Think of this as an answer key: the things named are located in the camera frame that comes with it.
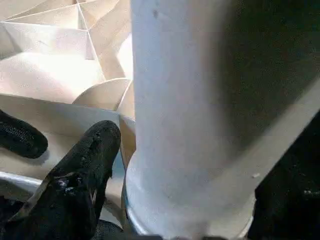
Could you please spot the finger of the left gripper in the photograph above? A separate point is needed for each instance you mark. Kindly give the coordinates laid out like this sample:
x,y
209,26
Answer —
x,y
22,137

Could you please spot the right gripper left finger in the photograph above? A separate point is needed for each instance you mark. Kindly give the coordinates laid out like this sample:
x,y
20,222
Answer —
x,y
70,195

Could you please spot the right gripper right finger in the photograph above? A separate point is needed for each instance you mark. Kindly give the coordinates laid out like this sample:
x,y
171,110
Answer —
x,y
290,195

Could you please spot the white plastic table top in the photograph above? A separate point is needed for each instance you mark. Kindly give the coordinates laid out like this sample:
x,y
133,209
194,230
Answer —
x,y
50,70

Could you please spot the white plastic table leg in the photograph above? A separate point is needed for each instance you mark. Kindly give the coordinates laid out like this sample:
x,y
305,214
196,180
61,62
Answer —
x,y
175,100

